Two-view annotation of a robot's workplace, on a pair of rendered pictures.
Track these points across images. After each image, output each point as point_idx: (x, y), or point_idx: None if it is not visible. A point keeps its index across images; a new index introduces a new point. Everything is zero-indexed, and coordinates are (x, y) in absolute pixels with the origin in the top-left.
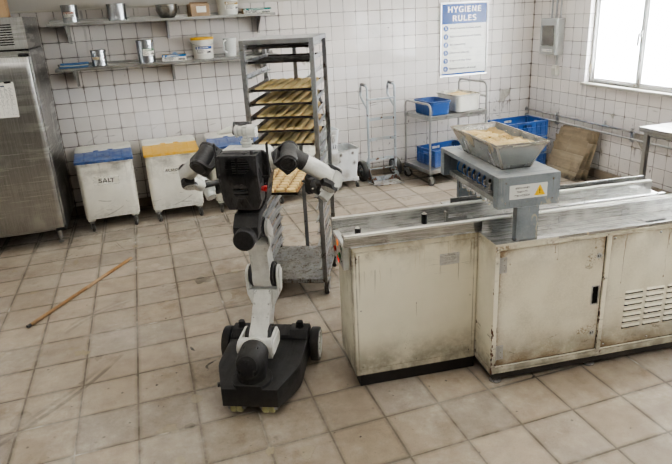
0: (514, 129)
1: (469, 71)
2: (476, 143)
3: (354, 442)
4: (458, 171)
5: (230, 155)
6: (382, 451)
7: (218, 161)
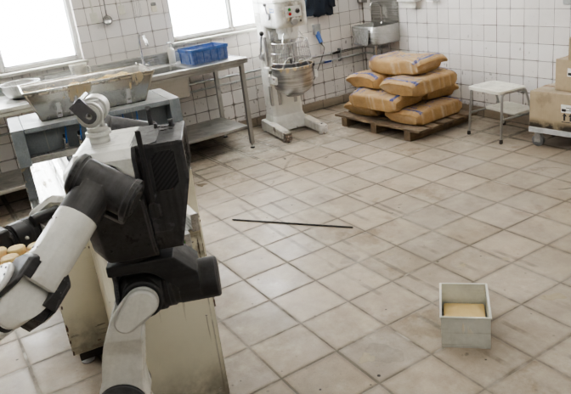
0: (68, 78)
1: None
2: (98, 89)
3: (330, 391)
4: (40, 154)
5: (174, 134)
6: (336, 369)
7: (183, 148)
